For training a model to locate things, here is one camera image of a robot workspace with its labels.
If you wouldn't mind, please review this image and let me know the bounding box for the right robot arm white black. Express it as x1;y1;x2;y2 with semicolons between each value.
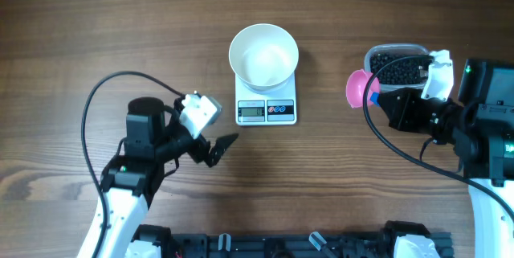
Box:
374;59;513;257

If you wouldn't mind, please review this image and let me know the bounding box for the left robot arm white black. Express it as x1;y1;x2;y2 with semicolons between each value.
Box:
79;97;238;257

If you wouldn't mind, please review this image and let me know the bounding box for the clear plastic container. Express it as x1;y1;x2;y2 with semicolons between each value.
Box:
364;43;430;92

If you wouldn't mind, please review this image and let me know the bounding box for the pink scoop blue handle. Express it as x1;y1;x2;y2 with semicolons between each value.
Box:
345;69;381;109

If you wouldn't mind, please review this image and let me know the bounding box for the white digital kitchen scale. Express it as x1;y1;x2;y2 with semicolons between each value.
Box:
235;74;297;126

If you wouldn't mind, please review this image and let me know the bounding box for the white bowl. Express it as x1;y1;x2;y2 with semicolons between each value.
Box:
228;23;300;91

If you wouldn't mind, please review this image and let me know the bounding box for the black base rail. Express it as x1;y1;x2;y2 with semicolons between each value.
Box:
170;231;455;258

